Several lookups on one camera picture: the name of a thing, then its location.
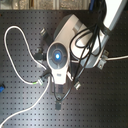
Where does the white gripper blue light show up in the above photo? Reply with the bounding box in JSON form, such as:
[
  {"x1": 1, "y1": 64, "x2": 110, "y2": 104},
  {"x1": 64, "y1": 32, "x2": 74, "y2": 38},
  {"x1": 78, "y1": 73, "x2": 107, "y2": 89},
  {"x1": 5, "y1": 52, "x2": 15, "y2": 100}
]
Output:
[{"x1": 47, "y1": 42, "x2": 69, "y2": 97}]

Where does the white cable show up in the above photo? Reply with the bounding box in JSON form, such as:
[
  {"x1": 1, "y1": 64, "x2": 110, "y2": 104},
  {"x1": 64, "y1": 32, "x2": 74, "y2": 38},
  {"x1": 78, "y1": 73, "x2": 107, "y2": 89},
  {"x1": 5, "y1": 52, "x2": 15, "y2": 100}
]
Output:
[{"x1": 0, "y1": 26, "x2": 52, "y2": 124}]

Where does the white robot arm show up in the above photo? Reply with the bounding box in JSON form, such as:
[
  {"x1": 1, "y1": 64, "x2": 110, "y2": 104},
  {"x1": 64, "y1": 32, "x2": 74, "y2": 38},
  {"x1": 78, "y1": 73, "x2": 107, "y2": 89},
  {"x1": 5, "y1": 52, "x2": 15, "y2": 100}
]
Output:
[{"x1": 47, "y1": 0, "x2": 127, "y2": 85}]

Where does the black cable clip lower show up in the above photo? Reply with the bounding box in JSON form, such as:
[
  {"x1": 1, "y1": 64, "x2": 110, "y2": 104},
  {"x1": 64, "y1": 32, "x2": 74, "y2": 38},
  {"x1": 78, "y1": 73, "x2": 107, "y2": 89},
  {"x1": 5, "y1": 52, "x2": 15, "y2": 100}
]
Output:
[{"x1": 55, "y1": 96, "x2": 62, "y2": 111}]

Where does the black cable clip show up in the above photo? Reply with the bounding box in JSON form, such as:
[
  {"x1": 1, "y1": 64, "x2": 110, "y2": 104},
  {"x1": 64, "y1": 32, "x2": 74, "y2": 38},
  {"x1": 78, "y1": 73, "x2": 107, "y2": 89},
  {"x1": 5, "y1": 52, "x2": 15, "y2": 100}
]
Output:
[
  {"x1": 40, "y1": 29, "x2": 47, "y2": 37},
  {"x1": 74, "y1": 81, "x2": 81, "y2": 90},
  {"x1": 55, "y1": 96, "x2": 62, "y2": 111},
  {"x1": 34, "y1": 50, "x2": 45, "y2": 60}
]

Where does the black cable clip right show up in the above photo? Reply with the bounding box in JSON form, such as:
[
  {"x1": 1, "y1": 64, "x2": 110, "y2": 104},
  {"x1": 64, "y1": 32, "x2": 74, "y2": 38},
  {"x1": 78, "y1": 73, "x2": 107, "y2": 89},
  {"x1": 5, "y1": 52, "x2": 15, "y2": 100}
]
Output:
[{"x1": 74, "y1": 81, "x2": 81, "y2": 90}]

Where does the black cable clip left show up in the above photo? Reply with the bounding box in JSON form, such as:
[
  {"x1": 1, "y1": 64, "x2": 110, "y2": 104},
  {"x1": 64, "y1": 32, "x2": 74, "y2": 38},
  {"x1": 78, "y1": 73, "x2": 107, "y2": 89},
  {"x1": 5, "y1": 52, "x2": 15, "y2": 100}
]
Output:
[{"x1": 34, "y1": 50, "x2": 45, "y2": 60}]

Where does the grey bracket on arm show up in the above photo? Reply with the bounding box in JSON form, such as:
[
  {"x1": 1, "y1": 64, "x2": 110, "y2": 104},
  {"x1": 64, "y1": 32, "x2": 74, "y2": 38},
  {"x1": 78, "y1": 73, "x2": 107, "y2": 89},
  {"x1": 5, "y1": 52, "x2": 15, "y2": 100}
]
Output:
[{"x1": 97, "y1": 50, "x2": 109, "y2": 70}]

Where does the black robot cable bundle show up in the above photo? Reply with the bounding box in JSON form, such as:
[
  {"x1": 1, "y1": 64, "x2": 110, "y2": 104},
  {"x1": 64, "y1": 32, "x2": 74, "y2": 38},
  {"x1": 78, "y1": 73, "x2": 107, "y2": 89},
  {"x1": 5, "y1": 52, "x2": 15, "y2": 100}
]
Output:
[{"x1": 56, "y1": 0, "x2": 113, "y2": 101}]

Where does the black cable clip upper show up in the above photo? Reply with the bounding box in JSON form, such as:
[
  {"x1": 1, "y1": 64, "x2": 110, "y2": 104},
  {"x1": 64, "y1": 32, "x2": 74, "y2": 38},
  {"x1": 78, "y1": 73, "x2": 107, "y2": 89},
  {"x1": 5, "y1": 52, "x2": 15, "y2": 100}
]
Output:
[{"x1": 40, "y1": 29, "x2": 47, "y2": 37}]

